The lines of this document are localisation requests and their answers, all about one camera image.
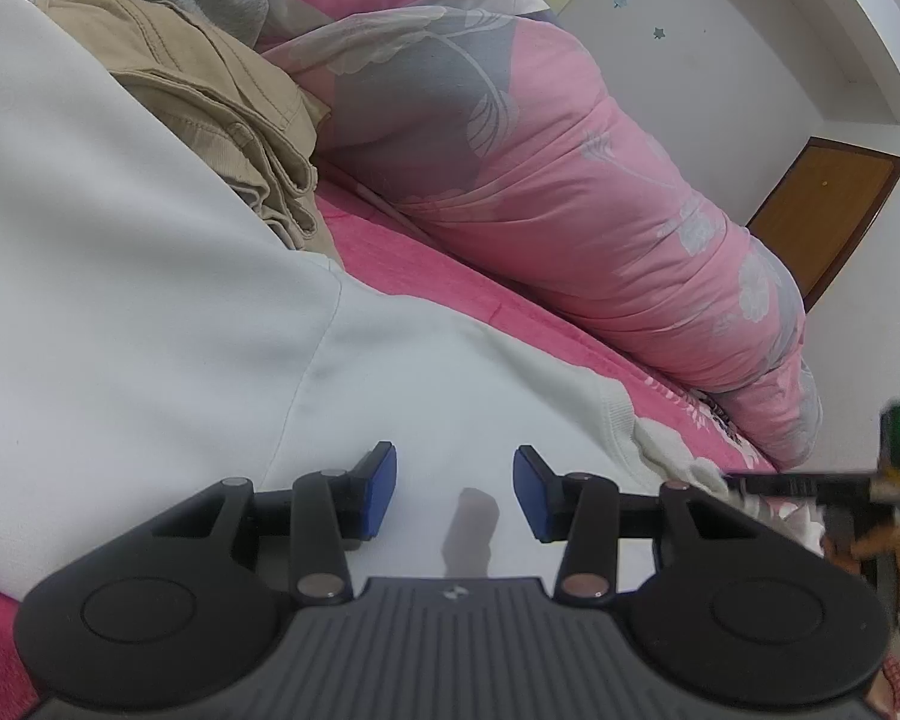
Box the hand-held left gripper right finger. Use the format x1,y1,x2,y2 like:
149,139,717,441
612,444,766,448
512,444,755,606

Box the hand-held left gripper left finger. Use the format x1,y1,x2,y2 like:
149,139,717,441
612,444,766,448
148,440,398,606

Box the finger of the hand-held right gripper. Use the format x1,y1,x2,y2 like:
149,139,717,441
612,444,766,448
724,469,822,500

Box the white sweatshirt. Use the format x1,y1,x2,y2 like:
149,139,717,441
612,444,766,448
0,0,826,616

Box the person's right hand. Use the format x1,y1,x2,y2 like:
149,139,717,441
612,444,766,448
832,526,900,563

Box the pink floral blanket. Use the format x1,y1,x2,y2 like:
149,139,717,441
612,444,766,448
0,180,788,720

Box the brown wooden door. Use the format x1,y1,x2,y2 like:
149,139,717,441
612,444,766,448
746,136,900,314

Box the pink floral quilt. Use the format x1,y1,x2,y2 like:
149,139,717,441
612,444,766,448
221,0,826,473

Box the beige pants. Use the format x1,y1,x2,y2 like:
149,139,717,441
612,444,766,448
30,0,346,271

